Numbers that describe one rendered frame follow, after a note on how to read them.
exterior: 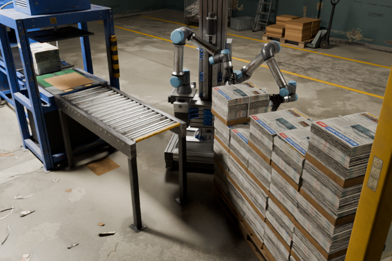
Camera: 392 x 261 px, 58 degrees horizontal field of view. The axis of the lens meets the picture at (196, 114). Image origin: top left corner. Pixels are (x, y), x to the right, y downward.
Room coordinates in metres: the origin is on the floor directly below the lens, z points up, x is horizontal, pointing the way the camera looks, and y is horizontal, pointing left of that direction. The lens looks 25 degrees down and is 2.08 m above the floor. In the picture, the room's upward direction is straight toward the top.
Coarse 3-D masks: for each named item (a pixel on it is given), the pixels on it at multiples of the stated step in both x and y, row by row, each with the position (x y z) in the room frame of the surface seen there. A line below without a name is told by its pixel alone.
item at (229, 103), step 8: (216, 88) 2.72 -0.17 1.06; (224, 88) 2.72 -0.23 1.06; (232, 88) 2.73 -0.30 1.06; (216, 96) 2.65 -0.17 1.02; (224, 96) 2.55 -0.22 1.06; (232, 96) 2.55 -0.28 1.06; (240, 96) 2.55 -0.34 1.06; (216, 104) 2.67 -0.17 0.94; (224, 104) 2.54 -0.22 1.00; (232, 104) 2.49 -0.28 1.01; (240, 104) 2.53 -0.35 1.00; (224, 112) 2.54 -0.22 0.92; (232, 112) 2.50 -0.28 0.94; (240, 112) 2.53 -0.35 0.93
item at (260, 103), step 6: (240, 84) 2.81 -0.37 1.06; (246, 84) 2.80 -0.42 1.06; (252, 84) 2.80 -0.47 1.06; (246, 90) 2.68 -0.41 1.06; (252, 90) 2.67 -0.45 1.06; (258, 90) 2.67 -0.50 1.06; (264, 90) 2.67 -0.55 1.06; (258, 96) 2.59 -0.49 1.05; (264, 96) 2.61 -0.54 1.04; (258, 102) 2.59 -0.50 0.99; (264, 102) 2.61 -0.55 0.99; (252, 108) 2.57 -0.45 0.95; (258, 108) 2.60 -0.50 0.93; (264, 108) 2.62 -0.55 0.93; (252, 114) 2.58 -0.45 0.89
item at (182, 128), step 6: (102, 84) 3.53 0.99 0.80; (114, 90) 3.35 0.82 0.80; (120, 90) 3.35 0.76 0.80; (126, 96) 3.20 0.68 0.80; (138, 102) 3.05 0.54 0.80; (144, 102) 3.05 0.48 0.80; (150, 108) 2.90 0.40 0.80; (156, 108) 2.90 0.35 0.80; (162, 114) 2.78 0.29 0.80; (168, 114) 2.78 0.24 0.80; (174, 120) 2.66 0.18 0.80; (180, 120) 2.66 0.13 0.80; (180, 126) 2.60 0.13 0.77; (186, 126) 2.62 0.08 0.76; (174, 132) 2.66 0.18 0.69; (180, 132) 2.60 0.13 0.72; (186, 132) 2.62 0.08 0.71
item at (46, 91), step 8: (56, 72) 3.94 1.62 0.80; (64, 72) 3.94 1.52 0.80; (72, 72) 3.94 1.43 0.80; (80, 72) 3.95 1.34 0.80; (24, 80) 3.67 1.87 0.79; (40, 80) 3.65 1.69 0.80; (96, 80) 3.65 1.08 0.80; (104, 80) 3.67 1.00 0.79; (40, 88) 3.44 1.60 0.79; (48, 88) 3.42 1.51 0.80; (56, 88) 3.42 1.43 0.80; (72, 88) 3.42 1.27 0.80; (80, 88) 3.43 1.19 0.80; (88, 88) 3.48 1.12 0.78; (40, 96) 3.36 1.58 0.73; (48, 96) 3.21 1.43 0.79; (48, 104) 3.22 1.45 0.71
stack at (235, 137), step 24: (216, 120) 2.68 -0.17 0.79; (216, 144) 2.67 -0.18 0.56; (240, 144) 2.29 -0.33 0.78; (216, 168) 2.67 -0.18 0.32; (240, 168) 2.26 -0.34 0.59; (264, 168) 1.98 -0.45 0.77; (216, 192) 2.64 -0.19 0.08; (264, 192) 1.96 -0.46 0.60; (288, 192) 1.73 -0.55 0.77; (264, 216) 1.92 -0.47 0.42; (264, 240) 1.90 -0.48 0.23; (288, 240) 1.66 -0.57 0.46
